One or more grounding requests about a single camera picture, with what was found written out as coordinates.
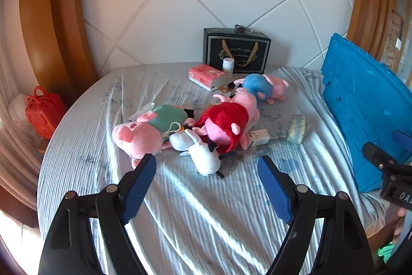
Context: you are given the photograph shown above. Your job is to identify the black gift box gold handles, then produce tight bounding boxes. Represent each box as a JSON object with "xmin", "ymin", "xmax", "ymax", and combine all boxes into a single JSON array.
[{"xmin": 203, "ymin": 27, "xmax": 272, "ymax": 74}]

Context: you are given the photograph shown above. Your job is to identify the framed patterned picture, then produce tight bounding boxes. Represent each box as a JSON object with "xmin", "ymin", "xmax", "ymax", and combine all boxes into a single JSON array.
[{"xmin": 382, "ymin": 9, "xmax": 407, "ymax": 70}]

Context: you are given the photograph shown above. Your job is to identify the pink tissue pack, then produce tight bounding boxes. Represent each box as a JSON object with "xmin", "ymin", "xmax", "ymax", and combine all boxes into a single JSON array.
[{"xmin": 188, "ymin": 64, "xmax": 228, "ymax": 92}]

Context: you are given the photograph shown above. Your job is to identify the green cloth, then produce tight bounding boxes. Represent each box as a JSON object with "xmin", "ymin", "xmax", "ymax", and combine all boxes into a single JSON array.
[{"xmin": 378, "ymin": 243, "xmax": 397, "ymax": 264}]

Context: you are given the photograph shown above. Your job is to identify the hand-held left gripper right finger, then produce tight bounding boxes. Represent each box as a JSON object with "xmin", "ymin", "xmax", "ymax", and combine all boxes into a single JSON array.
[{"xmin": 257, "ymin": 155, "xmax": 371, "ymax": 275}]

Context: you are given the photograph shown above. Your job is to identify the small white carton box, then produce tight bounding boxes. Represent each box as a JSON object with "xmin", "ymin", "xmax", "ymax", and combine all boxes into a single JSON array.
[{"xmin": 246, "ymin": 129, "xmax": 270, "ymax": 151}]

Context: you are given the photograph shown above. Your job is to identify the white cloth bundle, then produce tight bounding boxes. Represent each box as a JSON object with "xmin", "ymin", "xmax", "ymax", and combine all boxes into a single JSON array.
[{"xmin": 8, "ymin": 93, "xmax": 31, "ymax": 125}]

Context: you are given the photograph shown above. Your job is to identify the blue plastic crate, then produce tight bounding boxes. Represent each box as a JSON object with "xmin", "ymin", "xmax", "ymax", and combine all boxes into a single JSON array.
[{"xmin": 321, "ymin": 33, "xmax": 412, "ymax": 194}]

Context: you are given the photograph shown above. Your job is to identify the patterned tissue pack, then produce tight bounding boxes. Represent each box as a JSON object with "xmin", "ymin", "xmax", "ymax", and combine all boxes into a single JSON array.
[{"xmin": 287, "ymin": 114, "xmax": 310, "ymax": 146}]

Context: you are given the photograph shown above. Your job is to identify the red dress pig plush toy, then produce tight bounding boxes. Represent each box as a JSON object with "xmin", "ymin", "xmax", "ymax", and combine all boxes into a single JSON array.
[{"xmin": 192, "ymin": 93, "xmax": 261, "ymax": 154}]

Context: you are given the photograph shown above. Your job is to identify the white dog plush toy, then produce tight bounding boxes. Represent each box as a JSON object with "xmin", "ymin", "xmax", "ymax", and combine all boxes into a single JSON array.
[{"xmin": 169, "ymin": 128, "xmax": 226, "ymax": 179}]

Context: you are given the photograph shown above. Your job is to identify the white plastic bottle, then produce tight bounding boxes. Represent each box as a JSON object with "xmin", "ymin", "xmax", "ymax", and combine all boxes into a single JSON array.
[{"xmin": 222, "ymin": 58, "xmax": 235, "ymax": 79}]

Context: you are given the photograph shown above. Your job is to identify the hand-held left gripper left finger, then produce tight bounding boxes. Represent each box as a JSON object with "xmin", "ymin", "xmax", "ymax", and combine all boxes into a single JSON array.
[{"xmin": 38, "ymin": 153, "xmax": 158, "ymax": 275}]

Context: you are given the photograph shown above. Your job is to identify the person's right hand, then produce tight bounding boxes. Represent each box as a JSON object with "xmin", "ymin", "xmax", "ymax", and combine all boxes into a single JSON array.
[{"xmin": 393, "ymin": 207, "xmax": 407, "ymax": 245}]

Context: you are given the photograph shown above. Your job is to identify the green shirt pig plush toy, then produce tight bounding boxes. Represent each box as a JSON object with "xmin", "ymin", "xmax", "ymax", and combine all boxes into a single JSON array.
[{"xmin": 112, "ymin": 104, "xmax": 195, "ymax": 170}]

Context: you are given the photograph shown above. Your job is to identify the red toy suitcase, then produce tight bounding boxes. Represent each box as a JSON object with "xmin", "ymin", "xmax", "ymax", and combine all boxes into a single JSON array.
[{"xmin": 25, "ymin": 86, "xmax": 68, "ymax": 139}]

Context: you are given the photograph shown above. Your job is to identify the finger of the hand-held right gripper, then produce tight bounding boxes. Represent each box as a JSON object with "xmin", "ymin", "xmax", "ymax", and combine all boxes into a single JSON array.
[
  {"xmin": 392, "ymin": 130, "xmax": 412, "ymax": 164},
  {"xmin": 363, "ymin": 141, "xmax": 400, "ymax": 172}
]

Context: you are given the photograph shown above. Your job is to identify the blue pig plush toy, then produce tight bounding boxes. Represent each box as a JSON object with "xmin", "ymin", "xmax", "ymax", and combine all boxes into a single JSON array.
[{"xmin": 233, "ymin": 73, "xmax": 289, "ymax": 105}]

